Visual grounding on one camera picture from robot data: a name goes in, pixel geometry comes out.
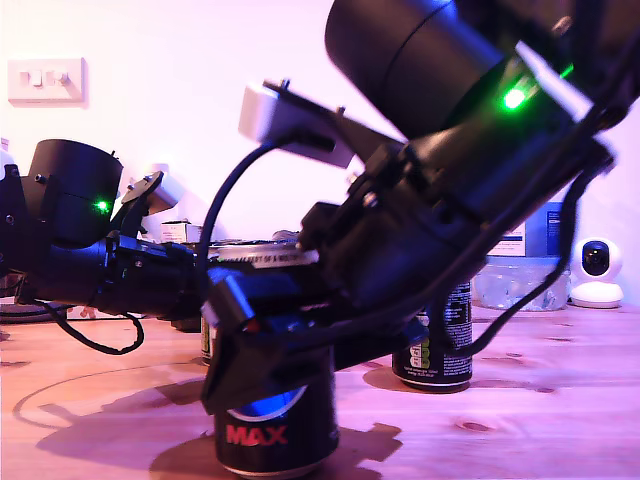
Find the small white cardboard box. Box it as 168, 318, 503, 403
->
159, 219, 206, 246

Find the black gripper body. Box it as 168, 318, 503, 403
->
119, 237, 210, 322
254, 148, 485, 327

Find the large clear water bottle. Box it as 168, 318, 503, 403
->
472, 199, 572, 312

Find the small white round camera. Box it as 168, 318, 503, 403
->
569, 237, 624, 310

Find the black camera cable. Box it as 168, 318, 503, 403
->
197, 139, 301, 281

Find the white wall light switch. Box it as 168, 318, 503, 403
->
6, 57, 87, 109

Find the black Pepsi Max can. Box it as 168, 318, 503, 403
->
199, 243, 217, 369
212, 247, 341, 477
391, 279, 474, 392

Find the grey plate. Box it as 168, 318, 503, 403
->
0, 297, 51, 324

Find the black Pepsi Max multipack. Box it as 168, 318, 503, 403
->
169, 229, 306, 334

